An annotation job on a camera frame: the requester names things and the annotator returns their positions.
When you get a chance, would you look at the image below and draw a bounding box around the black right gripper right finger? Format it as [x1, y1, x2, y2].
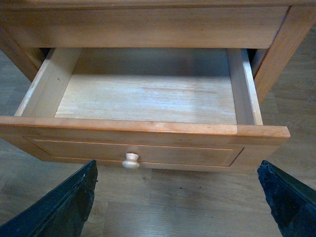
[257, 160, 316, 237]

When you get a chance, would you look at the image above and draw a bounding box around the wooden nightstand cabinet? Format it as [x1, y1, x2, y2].
[0, 0, 316, 101]

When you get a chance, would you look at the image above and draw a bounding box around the light wooden drawer knob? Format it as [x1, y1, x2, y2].
[122, 153, 140, 169]

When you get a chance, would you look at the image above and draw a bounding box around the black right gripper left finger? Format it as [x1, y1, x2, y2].
[0, 160, 98, 237]

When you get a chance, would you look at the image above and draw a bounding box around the wooden drawer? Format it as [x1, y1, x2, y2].
[0, 48, 290, 172]

